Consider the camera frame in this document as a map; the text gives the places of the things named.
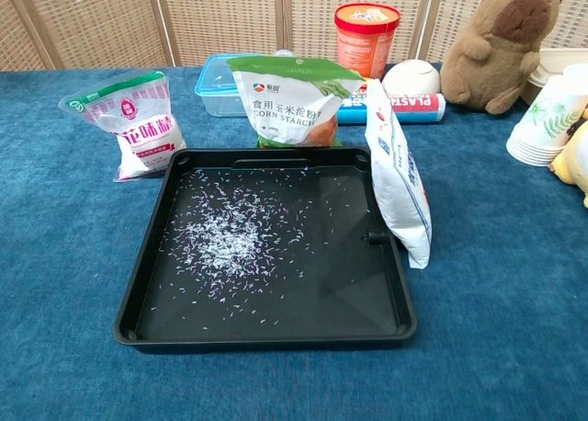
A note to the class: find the brown capybara plush toy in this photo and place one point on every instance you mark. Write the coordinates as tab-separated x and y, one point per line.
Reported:
491	48

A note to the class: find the blue tablecloth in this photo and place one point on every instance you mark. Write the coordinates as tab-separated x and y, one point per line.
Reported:
59	255

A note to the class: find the clear pink-print MSG bag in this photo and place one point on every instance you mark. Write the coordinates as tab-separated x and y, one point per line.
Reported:
142	133

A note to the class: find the woven rattan folding screen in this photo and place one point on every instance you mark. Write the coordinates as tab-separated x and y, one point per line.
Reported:
220	16

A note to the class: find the white bag with blue print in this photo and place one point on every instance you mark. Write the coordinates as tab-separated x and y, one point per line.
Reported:
399	196

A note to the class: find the scattered white MSG crystals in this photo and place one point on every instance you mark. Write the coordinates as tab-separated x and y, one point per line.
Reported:
227	242

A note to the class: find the beige paper bowl stack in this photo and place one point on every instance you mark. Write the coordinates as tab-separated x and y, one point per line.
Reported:
558	58

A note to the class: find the stack of leaf-print paper cups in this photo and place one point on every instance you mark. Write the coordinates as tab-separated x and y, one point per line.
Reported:
546	122

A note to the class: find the plain white paper cup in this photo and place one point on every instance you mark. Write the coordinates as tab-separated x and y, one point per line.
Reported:
578	71

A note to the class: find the white upturned bowl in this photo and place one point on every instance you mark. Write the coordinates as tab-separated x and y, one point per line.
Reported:
411	76

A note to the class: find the orange tub with red lid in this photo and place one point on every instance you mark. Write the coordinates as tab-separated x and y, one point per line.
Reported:
366	39

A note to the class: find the clear container with blue lid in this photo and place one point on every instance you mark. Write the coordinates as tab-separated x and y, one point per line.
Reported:
218	92

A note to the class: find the yellow plush toy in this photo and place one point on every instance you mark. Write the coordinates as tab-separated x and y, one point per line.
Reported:
574	163

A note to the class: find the green white corn starch bag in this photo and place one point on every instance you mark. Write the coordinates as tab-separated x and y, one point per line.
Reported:
285	99

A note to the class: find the blue white plastic wrap roll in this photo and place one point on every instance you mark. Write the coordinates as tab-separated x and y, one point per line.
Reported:
418	107

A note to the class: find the black plastic tray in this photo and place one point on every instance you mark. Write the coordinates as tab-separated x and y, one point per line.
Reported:
349	301

